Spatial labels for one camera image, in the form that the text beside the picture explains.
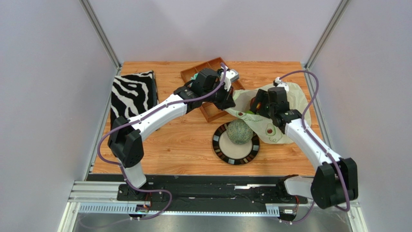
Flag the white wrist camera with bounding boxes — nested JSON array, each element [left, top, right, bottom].
[[220, 65, 239, 92], [273, 77, 289, 93]]

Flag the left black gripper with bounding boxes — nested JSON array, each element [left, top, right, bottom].
[[203, 81, 236, 112]]

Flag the green cantaloupe melon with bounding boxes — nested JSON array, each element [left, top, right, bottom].
[[226, 119, 253, 145]]

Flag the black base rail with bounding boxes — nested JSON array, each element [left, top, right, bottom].
[[69, 174, 311, 218]]

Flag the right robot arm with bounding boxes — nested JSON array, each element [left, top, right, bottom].
[[250, 86, 359, 211]]

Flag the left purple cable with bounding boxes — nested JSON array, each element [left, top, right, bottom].
[[96, 62, 228, 222]]

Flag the brown wooden divider tray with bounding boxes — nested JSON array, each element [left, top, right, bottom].
[[180, 57, 245, 122]]

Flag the dark red apple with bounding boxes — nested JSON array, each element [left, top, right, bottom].
[[250, 97, 262, 114]]

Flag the teal white socks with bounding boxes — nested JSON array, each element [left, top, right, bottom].
[[190, 73, 198, 83]]

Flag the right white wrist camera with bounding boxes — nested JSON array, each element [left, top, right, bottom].
[[273, 77, 289, 93]]

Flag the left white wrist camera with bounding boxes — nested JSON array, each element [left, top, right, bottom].
[[220, 65, 239, 92]]

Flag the zebra pattern cloth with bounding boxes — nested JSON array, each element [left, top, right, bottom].
[[110, 70, 160, 129]]

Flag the black fruit plate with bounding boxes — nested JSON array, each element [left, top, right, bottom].
[[212, 122, 260, 165]]

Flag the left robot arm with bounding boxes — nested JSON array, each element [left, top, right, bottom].
[[108, 64, 239, 189]]

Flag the pale green plastic bag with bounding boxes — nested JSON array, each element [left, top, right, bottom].
[[225, 82, 308, 144]]

